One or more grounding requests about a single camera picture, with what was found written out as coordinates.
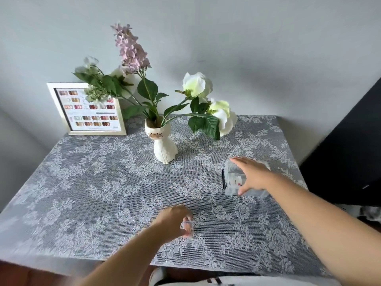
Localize person's left hand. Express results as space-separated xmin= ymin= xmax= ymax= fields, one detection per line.
xmin=150 ymin=205 xmax=194 ymax=244

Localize person's right hand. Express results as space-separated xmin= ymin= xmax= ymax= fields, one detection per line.
xmin=229 ymin=157 xmax=277 ymax=195

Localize clear plastic storage box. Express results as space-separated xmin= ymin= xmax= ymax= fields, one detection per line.
xmin=221 ymin=159 xmax=271 ymax=199

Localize white artificial rose stem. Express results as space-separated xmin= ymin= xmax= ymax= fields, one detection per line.
xmin=165 ymin=99 xmax=238 ymax=141
xmin=108 ymin=67 xmax=140 ymax=99
xmin=162 ymin=71 xmax=214 ymax=126

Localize white cat vase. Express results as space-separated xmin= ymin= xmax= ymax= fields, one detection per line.
xmin=144 ymin=116 xmax=178 ymax=165

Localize framed nail colour chart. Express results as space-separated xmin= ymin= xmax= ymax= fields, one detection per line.
xmin=46 ymin=82 xmax=127 ymax=137

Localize white artificial hydrangea stem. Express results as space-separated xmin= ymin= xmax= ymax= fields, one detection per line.
xmin=73 ymin=56 xmax=149 ymax=116

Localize pink artificial lilac stem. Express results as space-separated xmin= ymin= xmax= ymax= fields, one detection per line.
xmin=110 ymin=23 xmax=169 ymax=120

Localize person's right forearm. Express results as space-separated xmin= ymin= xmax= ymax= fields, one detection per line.
xmin=266 ymin=172 xmax=381 ymax=286

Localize person's left forearm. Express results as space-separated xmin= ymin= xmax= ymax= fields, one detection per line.
xmin=74 ymin=228 xmax=173 ymax=286

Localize grey floral lace tablecloth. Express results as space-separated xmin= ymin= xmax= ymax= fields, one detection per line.
xmin=0 ymin=115 xmax=337 ymax=279

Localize black fabric cabinet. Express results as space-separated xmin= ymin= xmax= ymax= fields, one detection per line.
xmin=299 ymin=86 xmax=381 ymax=207

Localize grey white furry rug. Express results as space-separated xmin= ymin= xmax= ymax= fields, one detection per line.
xmin=336 ymin=204 xmax=381 ymax=225

